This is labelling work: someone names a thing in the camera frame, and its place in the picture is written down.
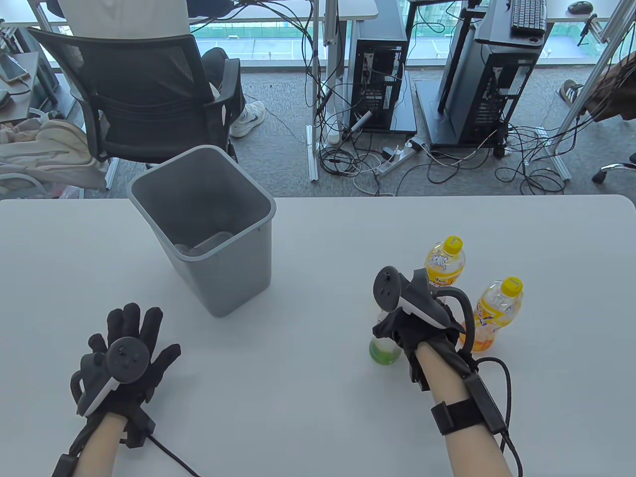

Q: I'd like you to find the aluminium desk leg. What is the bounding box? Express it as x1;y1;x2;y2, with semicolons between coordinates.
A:
307;0;344;182

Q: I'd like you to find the person's right hand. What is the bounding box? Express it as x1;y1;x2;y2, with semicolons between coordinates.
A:
373;298;477;394

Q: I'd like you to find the person's left forearm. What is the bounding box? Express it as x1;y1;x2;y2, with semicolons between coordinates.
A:
50;412;130;477

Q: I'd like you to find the aluminium frame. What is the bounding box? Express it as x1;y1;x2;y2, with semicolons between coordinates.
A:
539;0;636;182

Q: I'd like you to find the white desk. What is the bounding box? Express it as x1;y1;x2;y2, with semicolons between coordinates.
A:
191;0;379;24
407;0;636;23

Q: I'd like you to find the black keyboard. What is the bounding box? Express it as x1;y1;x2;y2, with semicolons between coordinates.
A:
511;0;548;36

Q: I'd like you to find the green cap clear bottle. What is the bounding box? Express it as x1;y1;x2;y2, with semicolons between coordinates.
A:
369;308;402;366

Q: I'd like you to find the black mesh office chair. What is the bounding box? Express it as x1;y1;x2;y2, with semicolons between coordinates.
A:
27;27;244;164

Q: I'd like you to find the black left glove cable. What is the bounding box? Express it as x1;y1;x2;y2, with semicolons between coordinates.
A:
119;432;202;477

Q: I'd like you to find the black right hand controller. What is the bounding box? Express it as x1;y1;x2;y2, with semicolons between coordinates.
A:
373;266;475;348

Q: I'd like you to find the office chair base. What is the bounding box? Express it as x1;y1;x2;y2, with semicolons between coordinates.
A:
591;154;636;184

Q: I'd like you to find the black right glove cable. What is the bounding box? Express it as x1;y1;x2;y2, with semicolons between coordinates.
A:
472;357;523;477

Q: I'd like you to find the large orange drink bottle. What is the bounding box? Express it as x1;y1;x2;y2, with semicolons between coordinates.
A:
458;277;524;352
425;236;467;289

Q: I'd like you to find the tangle of black floor cables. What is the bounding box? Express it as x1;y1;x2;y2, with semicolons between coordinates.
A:
234;0;604;197

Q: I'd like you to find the white power strip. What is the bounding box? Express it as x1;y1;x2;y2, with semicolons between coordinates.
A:
375;141;425;175

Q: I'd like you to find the black glove cable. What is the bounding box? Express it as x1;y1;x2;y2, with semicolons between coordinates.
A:
119;432;202;477
472;357;523;477

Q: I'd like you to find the black left hand controller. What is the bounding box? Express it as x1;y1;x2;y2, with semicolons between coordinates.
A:
70;337;151;417

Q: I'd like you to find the black hand controller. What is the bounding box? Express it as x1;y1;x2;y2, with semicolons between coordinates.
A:
70;337;151;417
373;266;475;348

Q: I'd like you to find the black right wrist strap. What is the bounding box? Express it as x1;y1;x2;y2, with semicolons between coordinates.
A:
430;375;510;437

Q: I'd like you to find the person's right forearm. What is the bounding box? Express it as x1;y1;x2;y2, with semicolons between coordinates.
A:
415;343;515;477

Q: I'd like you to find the black computer tower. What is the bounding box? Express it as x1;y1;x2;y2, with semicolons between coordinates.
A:
349;25;409;131
447;42;542;147

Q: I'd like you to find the grey plastic bin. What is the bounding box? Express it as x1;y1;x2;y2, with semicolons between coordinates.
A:
126;145;277;318

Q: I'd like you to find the person's left hand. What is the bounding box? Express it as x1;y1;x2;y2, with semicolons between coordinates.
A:
70;302;182;434

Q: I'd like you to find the smartphone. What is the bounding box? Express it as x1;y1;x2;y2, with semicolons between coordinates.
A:
0;54;29;82

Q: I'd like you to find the beige cloth bag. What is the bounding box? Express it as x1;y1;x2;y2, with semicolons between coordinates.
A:
0;118;107;197

